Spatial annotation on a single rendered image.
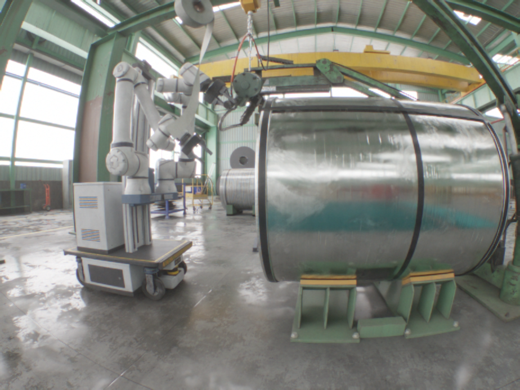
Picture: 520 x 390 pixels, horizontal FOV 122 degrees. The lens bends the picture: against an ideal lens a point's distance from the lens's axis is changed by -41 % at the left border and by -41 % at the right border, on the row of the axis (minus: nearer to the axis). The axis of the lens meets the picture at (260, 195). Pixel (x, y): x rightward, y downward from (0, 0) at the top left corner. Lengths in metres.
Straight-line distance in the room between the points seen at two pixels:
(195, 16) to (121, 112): 0.85
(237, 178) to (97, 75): 4.37
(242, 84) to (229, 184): 5.43
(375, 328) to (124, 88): 1.99
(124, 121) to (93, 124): 3.20
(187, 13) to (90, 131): 4.01
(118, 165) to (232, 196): 5.37
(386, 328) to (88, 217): 2.06
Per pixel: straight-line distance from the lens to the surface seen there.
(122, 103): 1.61
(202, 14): 0.98
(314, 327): 1.42
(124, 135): 1.55
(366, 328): 1.36
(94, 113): 4.80
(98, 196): 1.87
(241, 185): 6.54
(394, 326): 1.41
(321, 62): 2.44
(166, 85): 1.43
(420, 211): 1.12
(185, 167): 2.04
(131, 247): 1.88
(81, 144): 4.94
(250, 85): 1.36
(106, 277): 1.88
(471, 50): 1.44
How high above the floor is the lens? 0.79
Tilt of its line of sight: 2 degrees down
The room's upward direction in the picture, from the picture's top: straight up
